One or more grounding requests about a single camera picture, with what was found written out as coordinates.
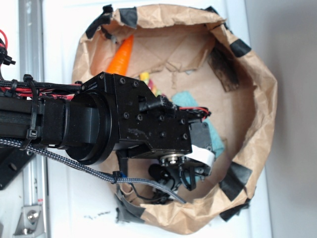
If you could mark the orange plastic toy carrot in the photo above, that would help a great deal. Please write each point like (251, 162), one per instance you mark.
(120, 62)

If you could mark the brown paper bag bin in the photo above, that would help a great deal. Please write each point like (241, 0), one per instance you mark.
(190, 49)

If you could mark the blue terry cloth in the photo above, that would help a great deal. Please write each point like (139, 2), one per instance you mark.
(185, 100)

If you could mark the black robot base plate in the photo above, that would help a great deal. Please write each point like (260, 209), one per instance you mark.
(12, 162)

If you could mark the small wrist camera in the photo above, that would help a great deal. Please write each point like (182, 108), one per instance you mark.
(167, 176)

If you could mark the multicolour braided rope toy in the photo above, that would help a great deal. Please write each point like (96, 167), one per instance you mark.
(145, 77)

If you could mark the metal corner bracket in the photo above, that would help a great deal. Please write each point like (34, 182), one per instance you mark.
(31, 222)

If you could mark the aluminium extrusion rail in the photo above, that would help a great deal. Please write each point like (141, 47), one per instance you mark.
(35, 175)

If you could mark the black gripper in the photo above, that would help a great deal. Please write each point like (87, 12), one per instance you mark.
(153, 127)

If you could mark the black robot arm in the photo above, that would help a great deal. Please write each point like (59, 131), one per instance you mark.
(110, 113)

